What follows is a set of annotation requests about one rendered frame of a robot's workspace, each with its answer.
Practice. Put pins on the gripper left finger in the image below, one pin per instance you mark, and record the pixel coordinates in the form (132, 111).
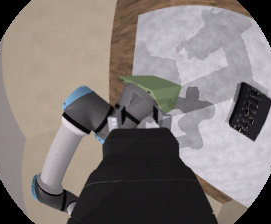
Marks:
(117, 120)

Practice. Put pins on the black lighting desk with faders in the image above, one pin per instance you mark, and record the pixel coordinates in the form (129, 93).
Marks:
(242, 118)

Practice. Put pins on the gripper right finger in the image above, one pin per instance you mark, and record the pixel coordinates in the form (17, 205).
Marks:
(161, 118)

